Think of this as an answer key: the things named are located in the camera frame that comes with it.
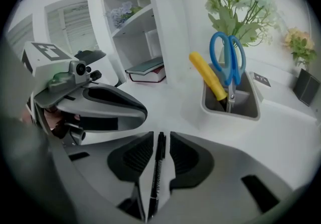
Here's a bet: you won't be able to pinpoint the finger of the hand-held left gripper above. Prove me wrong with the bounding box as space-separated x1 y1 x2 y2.
58 98 148 133

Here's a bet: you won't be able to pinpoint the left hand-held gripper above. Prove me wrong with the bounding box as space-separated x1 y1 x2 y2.
21 41 146 145

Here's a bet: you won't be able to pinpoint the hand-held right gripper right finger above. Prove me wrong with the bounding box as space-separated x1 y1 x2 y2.
159 131 299 224

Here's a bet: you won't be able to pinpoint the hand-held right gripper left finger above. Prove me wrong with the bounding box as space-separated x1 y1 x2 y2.
67 131 154 221

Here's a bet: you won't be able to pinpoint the black pen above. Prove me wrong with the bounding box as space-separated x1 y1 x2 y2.
147 131 167 220

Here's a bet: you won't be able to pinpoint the yellow utility knife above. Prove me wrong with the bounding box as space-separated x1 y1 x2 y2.
188 51 229 112

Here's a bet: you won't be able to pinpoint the blue handled scissors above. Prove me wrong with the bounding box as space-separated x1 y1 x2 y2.
209 31 247 114

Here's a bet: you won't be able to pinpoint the white desk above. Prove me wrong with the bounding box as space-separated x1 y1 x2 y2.
82 77 321 193

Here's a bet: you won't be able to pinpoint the person's left hand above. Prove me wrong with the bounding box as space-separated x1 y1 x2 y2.
43 108 81 140

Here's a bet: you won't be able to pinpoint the maroon notebook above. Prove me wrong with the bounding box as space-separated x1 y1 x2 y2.
128 65 167 84

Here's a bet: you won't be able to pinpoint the dark green notebook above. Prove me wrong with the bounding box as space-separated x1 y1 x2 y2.
125 56 165 76

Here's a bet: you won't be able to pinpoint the grey pen holder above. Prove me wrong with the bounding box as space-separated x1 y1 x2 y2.
201 63 262 122

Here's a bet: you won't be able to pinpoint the blue artificial flowers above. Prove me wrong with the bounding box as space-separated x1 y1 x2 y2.
105 1 144 29

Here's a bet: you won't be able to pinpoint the white window blind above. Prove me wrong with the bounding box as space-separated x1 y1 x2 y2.
46 2 99 54

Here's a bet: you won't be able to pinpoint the person's white shirt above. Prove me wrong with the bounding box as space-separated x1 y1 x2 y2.
0 37 83 224

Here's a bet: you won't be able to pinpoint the white shelf unit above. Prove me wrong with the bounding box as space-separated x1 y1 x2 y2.
96 0 192 88

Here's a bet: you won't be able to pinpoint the black socket panel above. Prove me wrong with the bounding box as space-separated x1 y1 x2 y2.
252 71 272 88

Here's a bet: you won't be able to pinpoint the black square planter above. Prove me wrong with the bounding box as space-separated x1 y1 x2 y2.
292 68 321 107

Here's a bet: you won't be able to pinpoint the white artificial flowers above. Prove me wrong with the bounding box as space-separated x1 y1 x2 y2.
193 0 282 48

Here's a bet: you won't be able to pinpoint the yellow artificial flowers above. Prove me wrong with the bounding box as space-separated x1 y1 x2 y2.
283 27 318 71

